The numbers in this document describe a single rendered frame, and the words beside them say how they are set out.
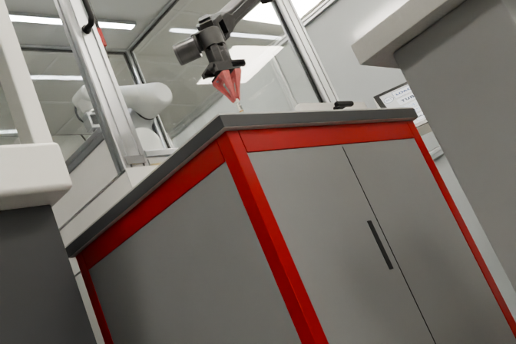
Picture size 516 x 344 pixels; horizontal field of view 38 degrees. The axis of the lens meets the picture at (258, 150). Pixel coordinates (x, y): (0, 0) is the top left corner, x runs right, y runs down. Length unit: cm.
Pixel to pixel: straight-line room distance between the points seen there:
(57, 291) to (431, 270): 72
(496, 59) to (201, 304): 67
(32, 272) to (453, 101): 82
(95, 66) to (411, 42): 105
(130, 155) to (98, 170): 11
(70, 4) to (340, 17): 217
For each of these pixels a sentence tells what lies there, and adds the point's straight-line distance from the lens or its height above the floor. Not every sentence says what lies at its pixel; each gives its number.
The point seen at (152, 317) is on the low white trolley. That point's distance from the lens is 152.
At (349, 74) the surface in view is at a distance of 402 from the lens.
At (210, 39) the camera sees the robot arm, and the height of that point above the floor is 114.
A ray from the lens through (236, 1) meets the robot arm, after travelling 211.
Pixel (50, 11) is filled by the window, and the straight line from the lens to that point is 225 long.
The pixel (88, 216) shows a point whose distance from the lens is 209.
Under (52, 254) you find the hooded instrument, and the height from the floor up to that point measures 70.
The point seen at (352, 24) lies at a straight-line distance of 403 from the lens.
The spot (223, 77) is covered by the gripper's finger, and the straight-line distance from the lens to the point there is 185.
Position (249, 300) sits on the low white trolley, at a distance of 131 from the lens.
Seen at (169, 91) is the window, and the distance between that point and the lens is 219.
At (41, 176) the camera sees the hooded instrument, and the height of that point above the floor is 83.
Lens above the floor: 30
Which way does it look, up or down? 17 degrees up
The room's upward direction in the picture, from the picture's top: 23 degrees counter-clockwise
